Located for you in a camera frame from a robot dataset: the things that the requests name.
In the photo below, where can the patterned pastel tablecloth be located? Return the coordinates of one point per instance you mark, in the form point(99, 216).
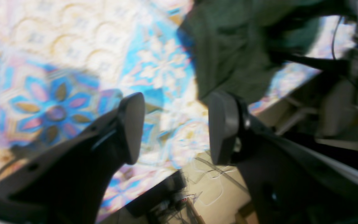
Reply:
point(60, 61)

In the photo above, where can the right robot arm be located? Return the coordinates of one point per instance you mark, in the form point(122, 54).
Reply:
point(295, 14)

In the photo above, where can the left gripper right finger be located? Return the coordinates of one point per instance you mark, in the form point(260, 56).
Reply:
point(288, 183)

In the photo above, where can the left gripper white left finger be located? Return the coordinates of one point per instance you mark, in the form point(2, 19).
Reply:
point(67, 183)

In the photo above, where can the dark green long-sleeve shirt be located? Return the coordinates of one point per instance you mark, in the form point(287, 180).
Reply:
point(236, 45)

